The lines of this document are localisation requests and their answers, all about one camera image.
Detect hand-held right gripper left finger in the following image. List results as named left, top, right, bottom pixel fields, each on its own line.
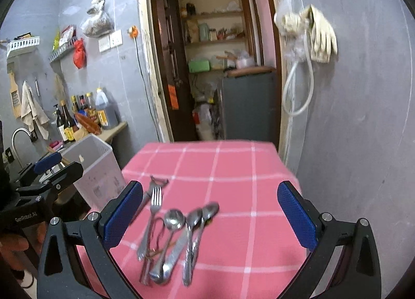
left=37, top=180, right=145, bottom=299

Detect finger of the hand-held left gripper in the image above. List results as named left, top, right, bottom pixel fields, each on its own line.
left=18, top=152, right=63, bottom=183
left=15, top=162, right=84, bottom=201

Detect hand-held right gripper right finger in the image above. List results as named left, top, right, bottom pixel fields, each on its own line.
left=276, top=180, right=383, bottom=299

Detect metal peeler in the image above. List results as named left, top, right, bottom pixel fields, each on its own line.
left=131, top=175, right=170, bottom=222

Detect person's left hand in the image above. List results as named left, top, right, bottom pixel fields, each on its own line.
left=0, top=226, right=41, bottom=275

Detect white plastic bin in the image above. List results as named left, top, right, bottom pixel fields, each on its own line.
left=61, top=134, right=126, bottom=210

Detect metal fork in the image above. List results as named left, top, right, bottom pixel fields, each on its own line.
left=137, top=186, right=163, bottom=261

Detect dark bottle white label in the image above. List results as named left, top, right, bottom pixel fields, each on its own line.
left=53, top=104, right=66, bottom=140

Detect dark bottle yellow label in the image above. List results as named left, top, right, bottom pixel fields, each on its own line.
left=60, top=101, right=76, bottom=143

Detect metal faucet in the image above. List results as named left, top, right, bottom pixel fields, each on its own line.
left=11, top=128, right=37, bottom=170

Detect round metal soup spoon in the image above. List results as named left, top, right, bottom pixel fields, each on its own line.
left=149, top=209, right=186, bottom=285

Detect beige hanging towel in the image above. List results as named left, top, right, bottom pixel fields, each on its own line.
left=21, top=80, right=50, bottom=140

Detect brown snack packet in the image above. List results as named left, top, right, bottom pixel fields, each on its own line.
left=75, top=113, right=102, bottom=136

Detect yellow capped sauce bottle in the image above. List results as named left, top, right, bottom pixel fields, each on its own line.
left=86, top=92, right=98, bottom=124
left=71, top=95, right=81, bottom=121

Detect sauce bottle blue label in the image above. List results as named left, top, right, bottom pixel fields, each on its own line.
left=79, top=93, right=90, bottom=117

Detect beige kitchen counter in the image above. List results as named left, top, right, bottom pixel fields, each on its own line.
left=49, top=121, right=128, bottom=157

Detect pink checked tablecloth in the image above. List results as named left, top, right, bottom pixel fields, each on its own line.
left=76, top=140, right=308, bottom=299

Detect wooden cutting board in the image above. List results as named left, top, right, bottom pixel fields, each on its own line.
left=7, top=70, right=22, bottom=120

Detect small hanging cloth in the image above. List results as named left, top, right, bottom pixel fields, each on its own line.
left=53, top=74, right=67, bottom=102

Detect large soy sauce jug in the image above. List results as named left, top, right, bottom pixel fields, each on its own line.
left=95, top=88, right=119, bottom=130

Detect red plastic bag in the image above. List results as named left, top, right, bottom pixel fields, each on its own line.
left=73, top=38, right=87, bottom=69

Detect grey cabinet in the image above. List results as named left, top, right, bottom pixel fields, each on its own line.
left=217, top=69, right=279, bottom=141

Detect white floor bag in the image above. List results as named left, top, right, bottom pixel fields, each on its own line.
left=193, top=103, right=216, bottom=141

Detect red white packet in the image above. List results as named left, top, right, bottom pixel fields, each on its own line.
left=60, top=25, right=77, bottom=48

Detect orange door sticker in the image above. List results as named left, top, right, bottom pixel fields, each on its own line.
left=168, top=84, right=180, bottom=110

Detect clear bag dark contents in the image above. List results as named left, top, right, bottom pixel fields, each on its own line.
left=80, top=0, right=115, bottom=38

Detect dark brown wooden door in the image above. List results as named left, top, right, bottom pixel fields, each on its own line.
left=155, top=0, right=191, bottom=142

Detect metal pot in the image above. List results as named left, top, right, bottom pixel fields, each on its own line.
left=235, top=56, right=257, bottom=69

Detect green box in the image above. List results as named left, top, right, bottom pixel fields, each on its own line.
left=188, top=59, right=211, bottom=73

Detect clear plastic bag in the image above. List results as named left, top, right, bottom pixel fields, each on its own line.
left=277, top=0, right=312, bottom=64

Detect cream rubber gloves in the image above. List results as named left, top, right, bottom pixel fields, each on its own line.
left=306, top=4, right=338, bottom=64

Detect wooden shelf unit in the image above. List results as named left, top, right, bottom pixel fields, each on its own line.
left=177, top=0, right=254, bottom=73

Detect cream bundled cloth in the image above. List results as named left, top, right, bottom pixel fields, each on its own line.
left=274, top=10, right=308, bottom=36

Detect dark wire utensil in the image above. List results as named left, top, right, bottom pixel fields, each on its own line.
left=139, top=217, right=167, bottom=286

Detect grey wall rack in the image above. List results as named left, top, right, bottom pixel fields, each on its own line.
left=49, top=36, right=80, bottom=64

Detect white wall rack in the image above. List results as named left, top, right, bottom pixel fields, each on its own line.
left=6, top=36, right=41, bottom=58

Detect white hose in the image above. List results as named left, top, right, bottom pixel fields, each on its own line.
left=281, top=56, right=315, bottom=117

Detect black cable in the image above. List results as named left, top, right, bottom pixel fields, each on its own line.
left=134, top=37, right=157, bottom=144

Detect white wall socket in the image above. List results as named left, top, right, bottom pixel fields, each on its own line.
left=109, top=29, right=123, bottom=48

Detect pale door frame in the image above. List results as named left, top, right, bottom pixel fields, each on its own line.
left=136, top=0, right=292, bottom=163

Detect pink door brown frame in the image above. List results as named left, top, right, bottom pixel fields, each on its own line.
left=248, top=0, right=280, bottom=70

